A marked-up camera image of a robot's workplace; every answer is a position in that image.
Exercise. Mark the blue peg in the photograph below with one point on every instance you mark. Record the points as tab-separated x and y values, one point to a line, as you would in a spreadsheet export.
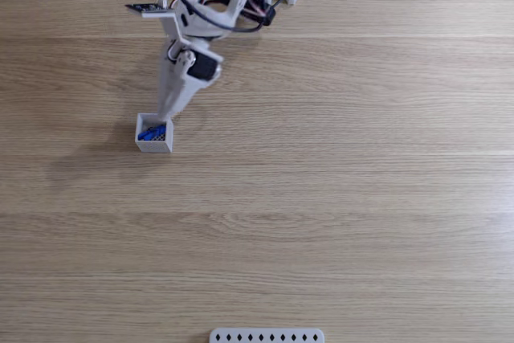
146	134

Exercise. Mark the small white lattice crate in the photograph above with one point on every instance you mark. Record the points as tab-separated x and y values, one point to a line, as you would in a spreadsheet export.
154	147

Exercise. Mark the white plate with diamond holes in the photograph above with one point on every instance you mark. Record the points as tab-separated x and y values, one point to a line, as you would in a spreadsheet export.
265	337

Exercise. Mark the camera board on white bracket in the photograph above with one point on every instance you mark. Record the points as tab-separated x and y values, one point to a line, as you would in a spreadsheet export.
160	13

